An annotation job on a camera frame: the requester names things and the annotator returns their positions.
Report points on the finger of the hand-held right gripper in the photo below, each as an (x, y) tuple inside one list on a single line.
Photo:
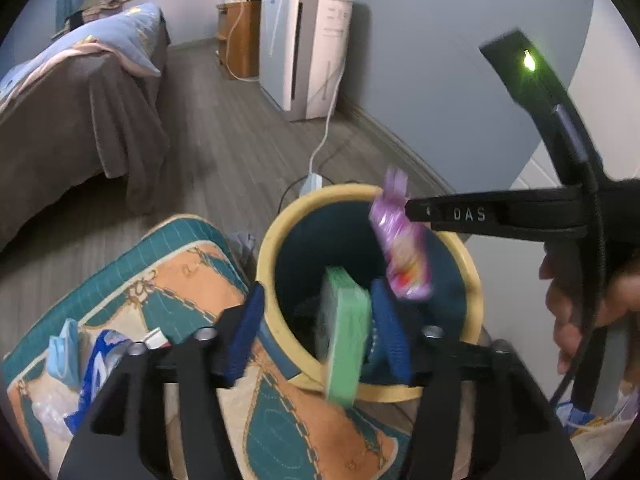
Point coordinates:
[(495, 215)]

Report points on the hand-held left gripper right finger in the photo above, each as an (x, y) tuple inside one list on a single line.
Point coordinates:
[(392, 332)]

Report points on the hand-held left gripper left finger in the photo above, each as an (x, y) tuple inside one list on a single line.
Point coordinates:
[(242, 340)]

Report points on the green box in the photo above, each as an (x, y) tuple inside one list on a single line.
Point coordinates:
[(345, 340)]

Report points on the purple snack packet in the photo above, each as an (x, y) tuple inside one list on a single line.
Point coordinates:
[(400, 255)]

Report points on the red and white paper cup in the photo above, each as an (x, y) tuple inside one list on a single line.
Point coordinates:
[(157, 339)]

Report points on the yellow rimmed teal trash bin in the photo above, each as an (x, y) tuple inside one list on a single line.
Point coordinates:
[(300, 260)]

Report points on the blue and white foil packet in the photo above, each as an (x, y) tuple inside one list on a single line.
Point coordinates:
[(100, 360)]

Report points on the blue face mask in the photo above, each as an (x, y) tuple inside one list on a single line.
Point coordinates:
[(65, 355)]

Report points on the clear plastic bag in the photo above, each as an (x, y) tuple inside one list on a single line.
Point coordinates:
[(52, 415)]

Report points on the person's right hand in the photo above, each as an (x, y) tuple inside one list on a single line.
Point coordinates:
[(562, 310)]

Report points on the grey cloth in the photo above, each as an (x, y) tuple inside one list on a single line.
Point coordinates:
[(245, 245)]

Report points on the teal and orange patterned cushion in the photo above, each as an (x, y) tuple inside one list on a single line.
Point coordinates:
[(165, 280)]

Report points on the white power strip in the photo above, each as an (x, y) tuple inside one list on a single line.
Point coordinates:
[(311, 185)]

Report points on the white plastic bag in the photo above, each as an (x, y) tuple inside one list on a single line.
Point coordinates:
[(605, 440)]

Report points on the white air purifier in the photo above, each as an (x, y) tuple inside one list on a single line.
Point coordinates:
[(300, 45)]

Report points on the bed with brown cover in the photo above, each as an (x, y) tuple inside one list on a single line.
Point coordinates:
[(65, 125)]

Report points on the wooden cabinet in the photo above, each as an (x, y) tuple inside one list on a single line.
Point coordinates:
[(245, 35)]

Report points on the light blue printed blanket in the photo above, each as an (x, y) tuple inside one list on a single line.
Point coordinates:
[(115, 35)]

